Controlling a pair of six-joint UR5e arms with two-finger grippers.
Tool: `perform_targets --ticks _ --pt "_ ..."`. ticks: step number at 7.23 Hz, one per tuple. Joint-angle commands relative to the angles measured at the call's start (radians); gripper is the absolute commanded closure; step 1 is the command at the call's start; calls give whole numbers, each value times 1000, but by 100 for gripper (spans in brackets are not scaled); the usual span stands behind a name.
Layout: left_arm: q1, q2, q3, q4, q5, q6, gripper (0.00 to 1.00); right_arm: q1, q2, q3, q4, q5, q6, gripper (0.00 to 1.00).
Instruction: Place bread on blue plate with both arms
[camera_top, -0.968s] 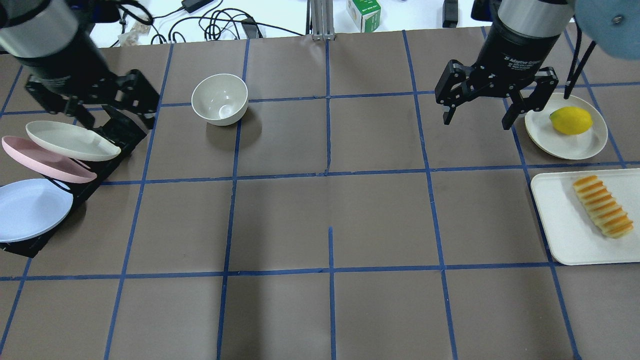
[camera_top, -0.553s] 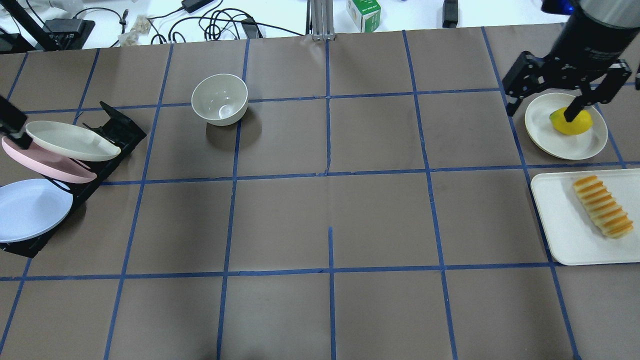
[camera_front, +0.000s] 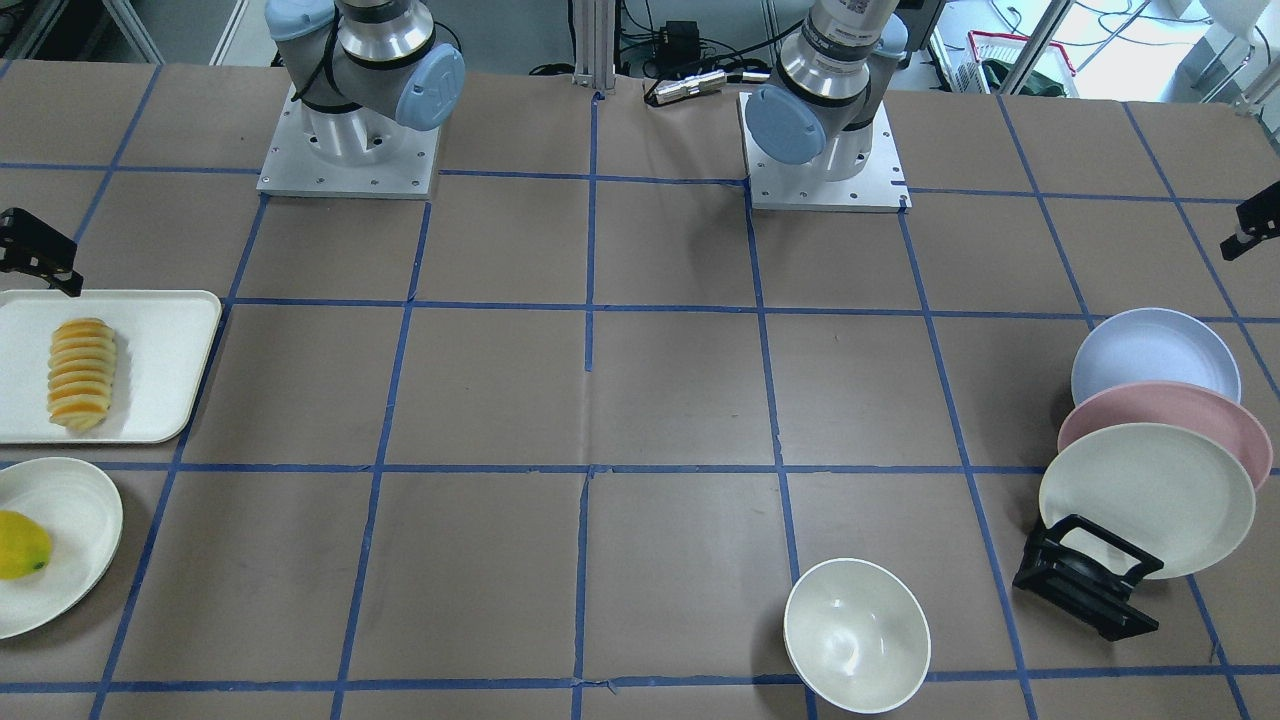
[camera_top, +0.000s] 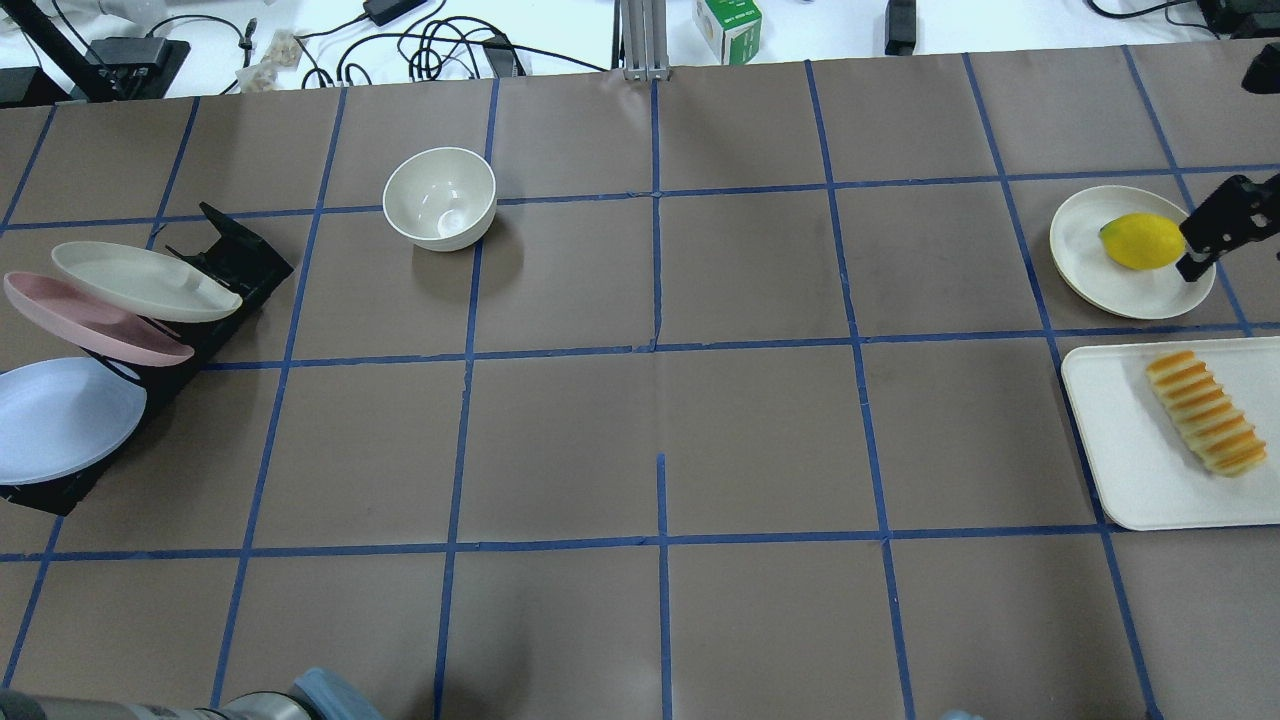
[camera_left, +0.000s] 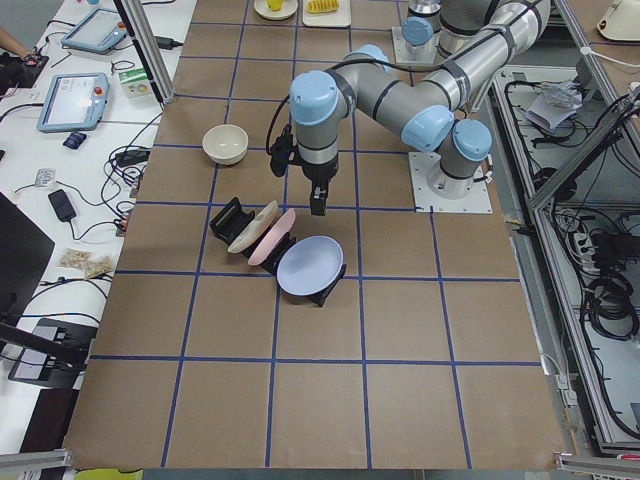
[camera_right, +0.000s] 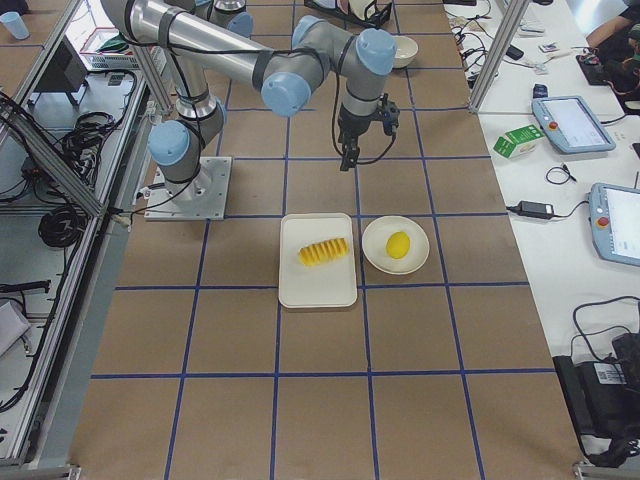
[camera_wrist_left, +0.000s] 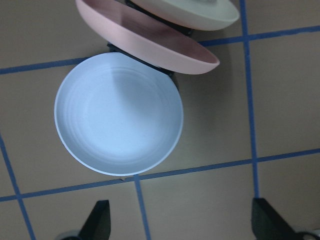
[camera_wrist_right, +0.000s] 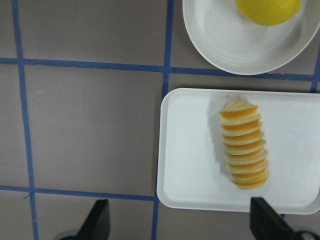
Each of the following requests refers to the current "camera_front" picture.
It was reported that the sliced bread loaf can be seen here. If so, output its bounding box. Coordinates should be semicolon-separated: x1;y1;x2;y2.
46;316;118;433

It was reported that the blue plate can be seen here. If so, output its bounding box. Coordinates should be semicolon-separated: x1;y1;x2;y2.
1070;307;1243;405

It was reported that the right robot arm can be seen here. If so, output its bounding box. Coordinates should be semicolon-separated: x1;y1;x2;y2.
3;1;465;306

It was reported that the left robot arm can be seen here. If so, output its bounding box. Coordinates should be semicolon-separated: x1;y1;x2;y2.
739;1;911;213

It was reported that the pink plate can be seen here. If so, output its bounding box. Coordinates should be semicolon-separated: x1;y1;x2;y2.
1056;380;1274;491

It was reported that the cream round plate with lemon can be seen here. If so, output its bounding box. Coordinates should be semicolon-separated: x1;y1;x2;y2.
1;457;124;639

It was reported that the cream plate in rack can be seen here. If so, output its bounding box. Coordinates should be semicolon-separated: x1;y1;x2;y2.
1038;423;1256;580

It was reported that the cream rectangular tray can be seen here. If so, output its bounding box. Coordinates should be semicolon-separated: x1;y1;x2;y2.
1;290;221;445

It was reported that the yellow lemon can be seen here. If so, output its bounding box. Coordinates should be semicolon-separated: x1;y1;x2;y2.
1;510;52;580

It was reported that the black dish rack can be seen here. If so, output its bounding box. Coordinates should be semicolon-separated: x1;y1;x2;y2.
1012;514;1164;642

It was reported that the white bowl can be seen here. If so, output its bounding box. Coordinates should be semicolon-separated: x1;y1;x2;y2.
783;559;933;714

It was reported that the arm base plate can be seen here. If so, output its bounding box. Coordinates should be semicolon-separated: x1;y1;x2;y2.
739;92;913;213
256;86;442;201

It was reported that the metal cable connector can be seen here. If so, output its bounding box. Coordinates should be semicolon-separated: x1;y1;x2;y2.
643;69;771;108

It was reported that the aluminium frame post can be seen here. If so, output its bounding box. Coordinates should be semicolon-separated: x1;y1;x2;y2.
568;0;620;97

